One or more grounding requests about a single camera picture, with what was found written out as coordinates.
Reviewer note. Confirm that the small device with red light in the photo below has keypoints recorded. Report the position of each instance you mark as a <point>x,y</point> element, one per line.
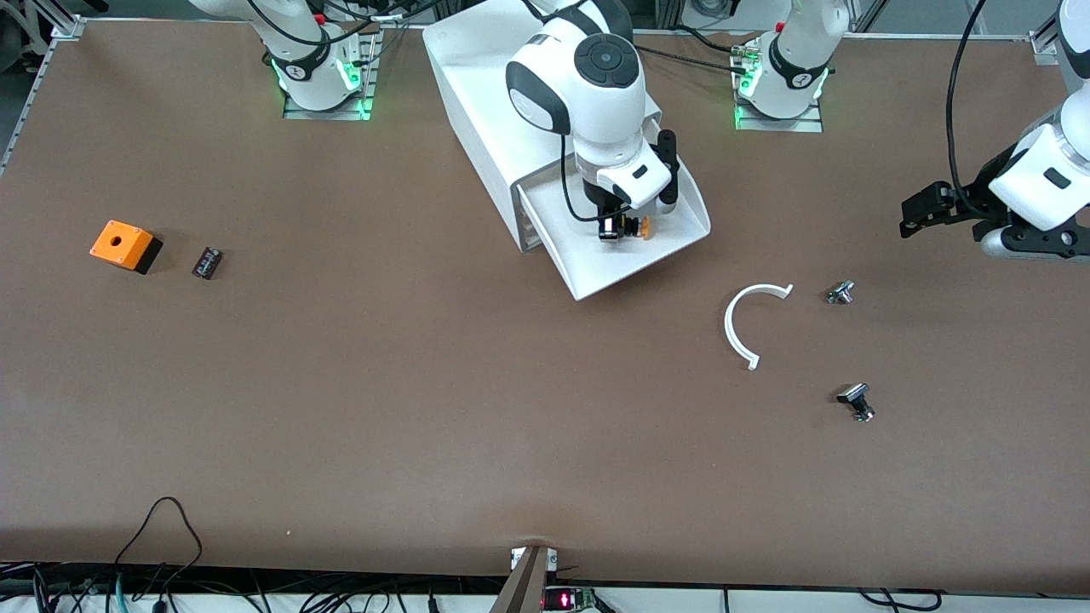
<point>566,599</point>

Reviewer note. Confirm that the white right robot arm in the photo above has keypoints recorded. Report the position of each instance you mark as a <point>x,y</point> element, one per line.
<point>596,102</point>

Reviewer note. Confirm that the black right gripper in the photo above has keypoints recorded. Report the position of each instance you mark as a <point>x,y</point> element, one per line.
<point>610,209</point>

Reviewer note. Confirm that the orange button enclosure box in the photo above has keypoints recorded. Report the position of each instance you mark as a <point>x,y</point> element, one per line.
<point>119,241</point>

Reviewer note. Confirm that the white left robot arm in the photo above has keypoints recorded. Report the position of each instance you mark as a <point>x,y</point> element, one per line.
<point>1043,183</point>

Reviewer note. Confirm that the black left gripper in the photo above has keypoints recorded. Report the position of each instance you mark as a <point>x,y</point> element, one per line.
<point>988,184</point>

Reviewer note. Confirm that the aluminium table frame rail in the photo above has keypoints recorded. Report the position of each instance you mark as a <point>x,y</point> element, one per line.
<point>38,81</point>
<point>1043,47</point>

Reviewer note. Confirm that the small silver button part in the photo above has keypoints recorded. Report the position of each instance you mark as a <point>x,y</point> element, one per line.
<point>840,293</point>

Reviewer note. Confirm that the black and silver button part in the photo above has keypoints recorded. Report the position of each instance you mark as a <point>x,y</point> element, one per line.
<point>854,394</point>

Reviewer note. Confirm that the orange push button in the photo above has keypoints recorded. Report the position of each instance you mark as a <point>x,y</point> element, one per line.
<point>644,226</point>

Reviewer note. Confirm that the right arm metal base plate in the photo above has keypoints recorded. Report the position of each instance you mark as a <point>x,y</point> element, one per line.
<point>366,85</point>

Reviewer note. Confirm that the small black contact block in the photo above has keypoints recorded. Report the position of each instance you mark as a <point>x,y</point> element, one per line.
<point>207,263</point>

